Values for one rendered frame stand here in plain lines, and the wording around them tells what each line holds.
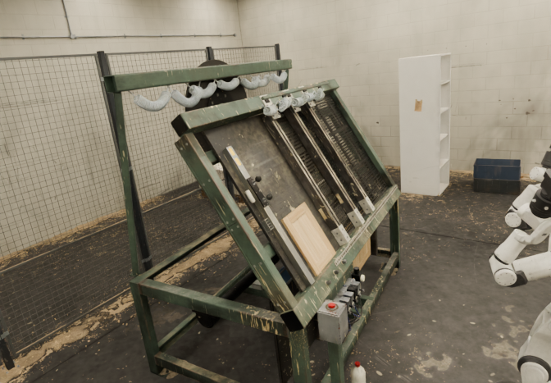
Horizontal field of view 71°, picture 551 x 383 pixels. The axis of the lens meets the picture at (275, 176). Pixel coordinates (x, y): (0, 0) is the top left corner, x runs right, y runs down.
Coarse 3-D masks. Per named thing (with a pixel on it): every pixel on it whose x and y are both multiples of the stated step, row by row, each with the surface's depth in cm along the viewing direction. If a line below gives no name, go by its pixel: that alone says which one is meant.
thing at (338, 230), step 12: (264, 120) 275; (276, 132) 273; (288, 144) 273; (288, 156) 274; (300, 168) 272; (300, 180) 275; (312, 180) 274; (312, 192) 272; (324, 204) 271; (336, 228) 271; (348, 240) 272
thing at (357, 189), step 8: (320, 88) 316; (304, 104) 322; (312, 104) 322; (304, 112) 324; (312, 112) 324; (312, 120) 322; (312, 128) 325; (320, 128) 321; (320, 136) 323; (328, 136) 324; (328, 144) 322; (328, 152) 324; (336, 152) 321; (336, 160) 322; (344, 160) 325; (344, 168) 321; (344, 176) 323; (352, 176) 321; (352, 184) 321; (360, 192) 320; (360, 200) 322; (368, 200) 322; (368, 208) 320
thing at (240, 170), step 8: (224, 152) 231; (232, 160) 229; (240, 168) 230; (240, 176) 230; (248, 176) 232; (248, 184) 229; (256, 200) 229; (264, 208) 228; (264, 216) 230; (272, 216) 231; (272, 224) 228; (280, 232) 229; (280, 240) 229; (288, 240) 230; (288, 248) 228; (288, 256) 230; (296, 256) 229; (296, 264) 228; (304, 264) 231; (304, 272) 228; (304, 280) 229; (312, 280) 230
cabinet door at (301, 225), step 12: (288, 216) 245; (300, 216) 254; (312, 216) 264; (288, 228) 239; (300, 228) 248; (312, 228) 258; (300, 240) 242; (312, 240) 252; (324, 240) 260; (300, 252) 240; (312, 252) 246; (324, 252) 255; (312, 264) 240; (324, 264) 248
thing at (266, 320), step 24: (168, 264) 299; (144, 288) 270; (168, 288) 263; (240, 288) 273; (384, 288) 354; (144, 312) 280; (216, 312) 239; (240, 312) 228; (264, 312) 225; (144, 336) 288; (168, 336) 309; (288, 336) 215; (312, 336) 280; (168, 360) 283; (288, 360) 248
